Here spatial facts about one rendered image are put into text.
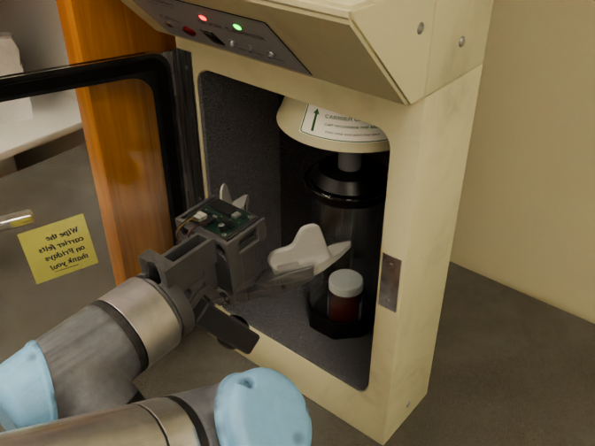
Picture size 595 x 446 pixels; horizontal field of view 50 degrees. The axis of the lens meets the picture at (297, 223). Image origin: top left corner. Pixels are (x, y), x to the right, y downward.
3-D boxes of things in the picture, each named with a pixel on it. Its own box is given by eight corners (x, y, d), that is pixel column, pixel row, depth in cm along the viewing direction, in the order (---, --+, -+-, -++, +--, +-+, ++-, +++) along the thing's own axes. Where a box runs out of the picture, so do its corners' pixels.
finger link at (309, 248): (359, 223, 62) (267, 240, 60) (359, 269, 65) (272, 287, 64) (350, 205, 64) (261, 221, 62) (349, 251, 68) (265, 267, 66)
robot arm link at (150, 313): (155, 384, 55) (99, 342, 60) (194, 353, 58) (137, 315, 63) (139, 323, 51) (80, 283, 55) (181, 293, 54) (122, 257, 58)
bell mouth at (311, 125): (336, 77, 83) (338, 35, 80) (459, 113, 74) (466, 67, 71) (243, 122, 72) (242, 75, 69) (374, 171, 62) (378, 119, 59)
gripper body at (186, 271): (272, 216, 60) (177, 283, 53) (277, 283, 65) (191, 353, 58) (216, 189, 64) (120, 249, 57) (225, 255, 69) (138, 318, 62)
